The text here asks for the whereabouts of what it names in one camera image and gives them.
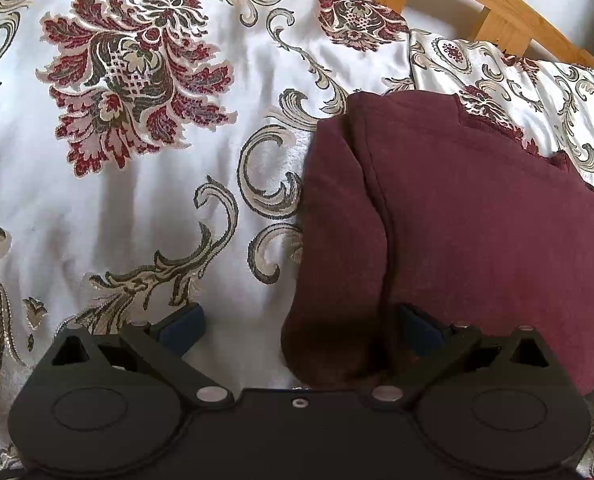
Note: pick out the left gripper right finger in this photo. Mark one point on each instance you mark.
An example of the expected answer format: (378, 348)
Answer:
(422, 337)

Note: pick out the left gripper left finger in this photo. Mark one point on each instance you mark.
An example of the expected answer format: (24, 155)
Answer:
(161, 348)

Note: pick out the maroon long-sleeve sweater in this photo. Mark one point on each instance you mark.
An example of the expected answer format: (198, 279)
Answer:
(412, 204)

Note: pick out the floral white satin bedspread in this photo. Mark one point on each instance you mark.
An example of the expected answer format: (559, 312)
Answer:
(151, 156)

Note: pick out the wooden bed frame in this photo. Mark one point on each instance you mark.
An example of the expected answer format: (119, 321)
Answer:
(511, 25)

